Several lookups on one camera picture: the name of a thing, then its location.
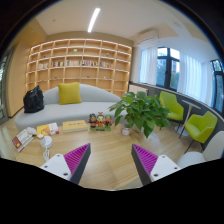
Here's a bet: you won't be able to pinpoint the linear ceiling light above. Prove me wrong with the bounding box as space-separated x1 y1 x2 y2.
87 8 101 33

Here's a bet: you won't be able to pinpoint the yellow book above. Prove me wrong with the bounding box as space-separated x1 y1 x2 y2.
62 120 88 133

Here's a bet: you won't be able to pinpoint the white sheer curtain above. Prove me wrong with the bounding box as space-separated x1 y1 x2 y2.
139 47 157 85
177 53 213 106

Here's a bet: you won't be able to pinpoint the white chair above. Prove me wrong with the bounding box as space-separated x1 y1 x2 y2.
177 131 224 168

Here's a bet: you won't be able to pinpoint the colourful cartoon figurines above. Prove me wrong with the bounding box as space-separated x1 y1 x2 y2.
88 112 113 131

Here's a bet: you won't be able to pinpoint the white plant pot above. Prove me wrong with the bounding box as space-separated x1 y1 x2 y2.
121 124 131 136

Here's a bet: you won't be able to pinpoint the green potted plant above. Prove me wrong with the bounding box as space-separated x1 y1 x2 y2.
109 91 170 138

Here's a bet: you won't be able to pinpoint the black bag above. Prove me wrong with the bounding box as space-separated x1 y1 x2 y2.
23 86 44 113

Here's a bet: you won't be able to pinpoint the wooden bookshelf wall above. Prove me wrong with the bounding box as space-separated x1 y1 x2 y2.
26 38 132 97

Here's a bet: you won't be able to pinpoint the far lime green chair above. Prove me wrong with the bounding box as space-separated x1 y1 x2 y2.
159 91 184 128

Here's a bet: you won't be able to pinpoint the lime green chair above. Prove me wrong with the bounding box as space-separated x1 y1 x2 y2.
159 91 184 128
184 111 218 143

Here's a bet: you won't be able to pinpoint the white air conditioner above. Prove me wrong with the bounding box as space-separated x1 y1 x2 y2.
137 30 158 43

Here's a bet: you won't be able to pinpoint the yellow-green cushion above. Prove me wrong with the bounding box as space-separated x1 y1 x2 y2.
58 82 82 105

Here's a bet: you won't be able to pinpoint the white sheer curtain right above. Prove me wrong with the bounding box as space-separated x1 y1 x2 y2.
177 53 213 106

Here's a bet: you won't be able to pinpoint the white sheer curtain left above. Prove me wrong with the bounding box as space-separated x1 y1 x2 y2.
139 47 157 85

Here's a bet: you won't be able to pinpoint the red and white open book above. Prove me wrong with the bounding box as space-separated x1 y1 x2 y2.
12 127 37 152

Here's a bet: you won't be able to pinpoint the light grey curved sofa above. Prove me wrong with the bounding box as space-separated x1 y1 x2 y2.
14 84 120 131

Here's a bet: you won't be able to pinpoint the white charger cable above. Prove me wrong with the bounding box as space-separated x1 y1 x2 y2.
42 147 51 162

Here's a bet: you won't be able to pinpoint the near lime green chair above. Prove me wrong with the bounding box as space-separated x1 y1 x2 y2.
184 111 218 143

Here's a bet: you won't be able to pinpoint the white round charger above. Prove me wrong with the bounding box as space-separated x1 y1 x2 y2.
40 136 53 148

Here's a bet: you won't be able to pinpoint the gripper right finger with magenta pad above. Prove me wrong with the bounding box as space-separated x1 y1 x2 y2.
131 144 180 186

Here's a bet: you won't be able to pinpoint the small round white table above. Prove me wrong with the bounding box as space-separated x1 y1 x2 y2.
175 100 200 136

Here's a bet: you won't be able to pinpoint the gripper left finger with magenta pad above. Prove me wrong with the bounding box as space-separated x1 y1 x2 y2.
41 144 91 184

